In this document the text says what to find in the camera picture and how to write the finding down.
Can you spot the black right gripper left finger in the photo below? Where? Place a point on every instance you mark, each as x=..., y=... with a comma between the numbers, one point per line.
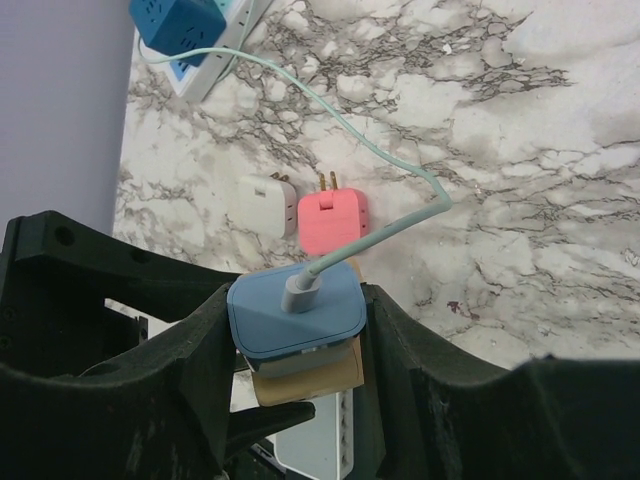
x=158, y=411

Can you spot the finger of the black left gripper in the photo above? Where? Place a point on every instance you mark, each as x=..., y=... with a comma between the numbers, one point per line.
x=56, y=276
x=247, y=427

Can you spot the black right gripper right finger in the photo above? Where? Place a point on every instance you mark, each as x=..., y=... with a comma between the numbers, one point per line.
x=434, y=411

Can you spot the beige cube socket adapter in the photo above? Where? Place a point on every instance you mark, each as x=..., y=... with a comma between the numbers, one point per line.
x=341, y=375

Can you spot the light blue USB charger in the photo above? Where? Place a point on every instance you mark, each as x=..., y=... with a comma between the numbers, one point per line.
x=276, y=340

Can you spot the pink plug adapter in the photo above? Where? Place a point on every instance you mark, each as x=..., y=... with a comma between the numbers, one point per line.
x=332, y=217

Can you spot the white folding plug adapter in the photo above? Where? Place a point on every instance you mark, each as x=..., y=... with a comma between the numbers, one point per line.
x=266, y=205

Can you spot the blue cube socket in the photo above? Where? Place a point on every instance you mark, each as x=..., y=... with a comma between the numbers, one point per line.
x=172, y=27

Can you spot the grey white power bank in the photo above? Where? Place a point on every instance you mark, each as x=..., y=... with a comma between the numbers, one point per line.
x=323, y=447

